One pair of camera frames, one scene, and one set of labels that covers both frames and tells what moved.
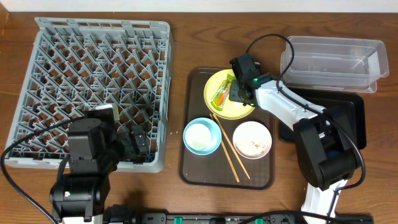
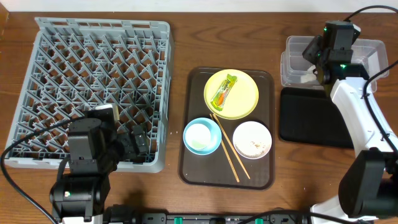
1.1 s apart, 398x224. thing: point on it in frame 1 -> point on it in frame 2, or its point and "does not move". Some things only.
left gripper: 138,142 does not move
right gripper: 237,93 -> 313,50
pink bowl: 252,140 does not move
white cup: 198,135 does not move
